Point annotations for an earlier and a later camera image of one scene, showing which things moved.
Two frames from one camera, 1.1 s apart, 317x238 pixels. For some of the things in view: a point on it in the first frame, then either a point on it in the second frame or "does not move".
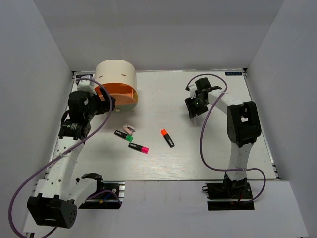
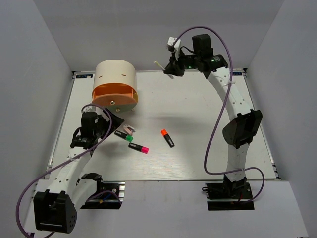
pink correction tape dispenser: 129,130 does not move
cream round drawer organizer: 119,77 does not move
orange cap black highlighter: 166,136 does not move
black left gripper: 105,105 -> 116,122
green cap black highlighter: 129,138 does not move
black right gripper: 193,109 -> 173,69
